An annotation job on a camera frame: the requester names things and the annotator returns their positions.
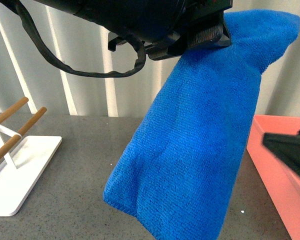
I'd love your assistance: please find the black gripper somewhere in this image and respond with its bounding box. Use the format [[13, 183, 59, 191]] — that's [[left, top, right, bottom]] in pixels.
[[107, 0, 233, 60]]

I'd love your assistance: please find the blue microfiber cloth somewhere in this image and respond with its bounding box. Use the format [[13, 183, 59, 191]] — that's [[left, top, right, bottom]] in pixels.
[[103, 9, 300, 240]]

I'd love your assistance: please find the pink plastic box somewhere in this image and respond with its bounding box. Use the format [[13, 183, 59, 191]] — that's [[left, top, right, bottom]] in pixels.
[[247, 115, 300, 240]]

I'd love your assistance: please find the white pleated curtain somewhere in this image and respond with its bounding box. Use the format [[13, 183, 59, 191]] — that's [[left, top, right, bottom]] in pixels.
[[0, 0, 300, 117]]

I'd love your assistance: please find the white towel rack stand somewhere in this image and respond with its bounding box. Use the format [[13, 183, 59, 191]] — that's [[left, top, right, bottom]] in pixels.
[[0, 97, 62, 217]]

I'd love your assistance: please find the black sheathed cable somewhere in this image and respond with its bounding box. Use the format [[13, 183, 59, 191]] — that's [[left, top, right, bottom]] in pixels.
[[14, 2, 147, 79]]

